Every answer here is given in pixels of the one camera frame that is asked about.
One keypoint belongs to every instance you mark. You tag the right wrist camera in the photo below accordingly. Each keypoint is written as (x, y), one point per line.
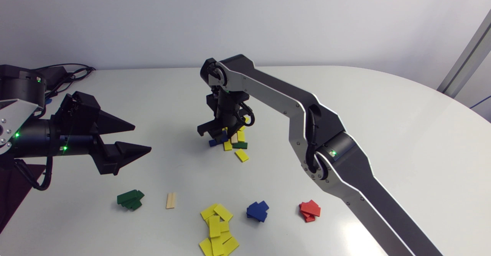
(212, 102)

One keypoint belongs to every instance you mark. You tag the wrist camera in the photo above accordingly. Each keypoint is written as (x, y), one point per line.
(82, 108)
(212, 102)

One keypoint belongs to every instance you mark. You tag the blue wooden block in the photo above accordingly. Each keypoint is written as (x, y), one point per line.
(257, 209)
(213, 142)

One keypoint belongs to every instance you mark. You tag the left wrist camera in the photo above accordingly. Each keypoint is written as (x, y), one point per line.
(82, 108)

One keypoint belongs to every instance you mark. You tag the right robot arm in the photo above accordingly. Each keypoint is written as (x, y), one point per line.
(364, 179)

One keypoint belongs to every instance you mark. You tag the green wooden block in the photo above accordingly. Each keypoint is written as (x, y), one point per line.
(240, 145)
(127, 197)

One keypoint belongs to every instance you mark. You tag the pile of green wooden blocks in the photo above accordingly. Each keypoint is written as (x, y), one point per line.
(137, 204)

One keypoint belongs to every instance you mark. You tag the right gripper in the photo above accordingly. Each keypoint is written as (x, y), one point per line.
(226, 120)

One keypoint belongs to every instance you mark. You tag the yellow wooden block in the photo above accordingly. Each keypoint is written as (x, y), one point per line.
(206, 247)
(228, 145)
(217, 247)
(231, 245)
(241, 136)
(243, 127)
(223, 212)
(208, 212)
(241, 155)
(215, 226)

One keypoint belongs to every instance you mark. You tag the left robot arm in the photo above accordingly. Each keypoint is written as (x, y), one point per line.
(19, 87)

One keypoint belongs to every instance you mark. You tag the black power brick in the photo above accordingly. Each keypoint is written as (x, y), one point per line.
(53, 75)

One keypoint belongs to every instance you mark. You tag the pile of yellow wooden blocks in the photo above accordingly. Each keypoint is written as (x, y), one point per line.
(225, 228)

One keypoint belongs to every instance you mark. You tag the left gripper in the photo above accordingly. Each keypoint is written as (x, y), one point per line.
(76, 145)

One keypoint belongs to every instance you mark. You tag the pile of blue wooden blocks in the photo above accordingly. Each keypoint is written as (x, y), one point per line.
(261, 218)

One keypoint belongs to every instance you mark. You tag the red wooden block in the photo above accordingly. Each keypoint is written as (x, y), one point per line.
(310, 209)

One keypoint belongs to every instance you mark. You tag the natural wooden block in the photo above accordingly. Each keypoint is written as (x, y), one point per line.
(171, 201)
(234, 138)

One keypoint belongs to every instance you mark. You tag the pile of red wooden blocks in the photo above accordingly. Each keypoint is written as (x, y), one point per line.
(309, 219)

